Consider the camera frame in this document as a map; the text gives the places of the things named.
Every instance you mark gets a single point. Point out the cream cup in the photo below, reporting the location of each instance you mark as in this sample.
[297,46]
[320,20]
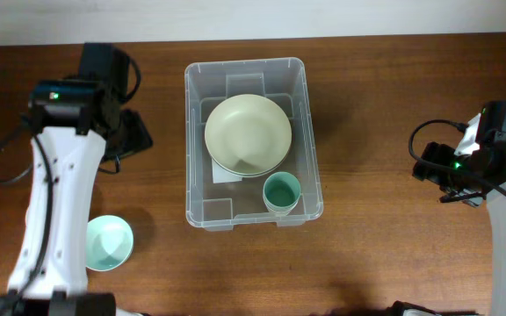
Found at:
[279,211]

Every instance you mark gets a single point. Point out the mint green bowl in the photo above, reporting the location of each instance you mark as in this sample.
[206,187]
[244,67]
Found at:
[109,243]

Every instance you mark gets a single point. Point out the clear plastic storage bin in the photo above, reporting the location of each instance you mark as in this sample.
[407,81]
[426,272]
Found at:
[222,206]

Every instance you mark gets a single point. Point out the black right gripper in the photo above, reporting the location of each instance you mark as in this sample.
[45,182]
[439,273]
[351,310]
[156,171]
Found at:
[435,175]

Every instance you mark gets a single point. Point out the white paper label in bin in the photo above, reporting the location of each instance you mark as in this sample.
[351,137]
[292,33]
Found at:
[220,175]

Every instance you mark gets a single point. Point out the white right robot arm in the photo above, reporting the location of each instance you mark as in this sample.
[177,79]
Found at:
[487,131]

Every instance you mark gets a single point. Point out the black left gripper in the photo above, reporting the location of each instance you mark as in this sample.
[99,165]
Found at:
[140,138]

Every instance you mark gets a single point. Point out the mint green cup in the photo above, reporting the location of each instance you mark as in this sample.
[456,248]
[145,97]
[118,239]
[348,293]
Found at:
[282,188]

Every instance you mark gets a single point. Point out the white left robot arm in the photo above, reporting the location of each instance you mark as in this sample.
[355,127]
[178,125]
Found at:
[75,124]

